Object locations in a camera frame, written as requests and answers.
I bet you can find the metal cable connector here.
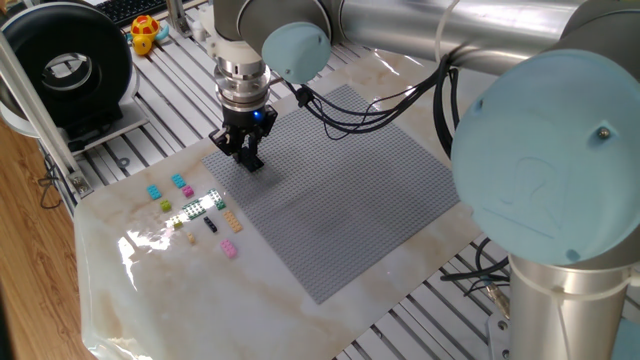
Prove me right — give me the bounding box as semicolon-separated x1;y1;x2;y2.
482;282;511;321

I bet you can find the long tan Lego plate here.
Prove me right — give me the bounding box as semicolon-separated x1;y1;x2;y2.
222;209;245;234

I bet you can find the thin black floor cable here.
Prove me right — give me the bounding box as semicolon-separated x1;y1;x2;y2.
37;154;64;210

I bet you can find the yellow toy turtle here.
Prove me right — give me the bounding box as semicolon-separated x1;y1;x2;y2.
124;14;170;56

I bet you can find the square green Lego plate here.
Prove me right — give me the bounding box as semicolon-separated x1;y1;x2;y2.
181;198;207;222

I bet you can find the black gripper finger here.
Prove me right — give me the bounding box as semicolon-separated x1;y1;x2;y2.
248;106;280;161
207;126;247;165

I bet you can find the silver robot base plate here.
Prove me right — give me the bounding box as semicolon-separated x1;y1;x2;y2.
487;312;516;360

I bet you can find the large grey Lego baseplate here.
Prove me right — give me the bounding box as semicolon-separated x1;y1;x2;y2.
201;83;461;306

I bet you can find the black ring-shaped device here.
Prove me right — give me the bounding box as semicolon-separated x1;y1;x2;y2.
0;2;151;151

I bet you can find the black keyboard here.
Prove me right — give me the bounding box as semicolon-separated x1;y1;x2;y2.
94;0;169;26

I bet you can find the large black Lego plate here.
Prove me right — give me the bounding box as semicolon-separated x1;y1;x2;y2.
241;153;266;174

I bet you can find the black looped base cable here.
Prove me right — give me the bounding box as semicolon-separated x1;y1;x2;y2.
439;237;514;299

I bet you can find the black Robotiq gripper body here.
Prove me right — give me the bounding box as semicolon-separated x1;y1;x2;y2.
221;101;275;140

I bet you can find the marble pattern table mat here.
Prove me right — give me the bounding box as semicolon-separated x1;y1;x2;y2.
73;47;501;360

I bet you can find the aluminium frame post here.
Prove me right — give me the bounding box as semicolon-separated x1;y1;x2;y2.
0;29;95;200

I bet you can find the black gripper cable bundle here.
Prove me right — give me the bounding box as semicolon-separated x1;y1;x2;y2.
287;52;461;161

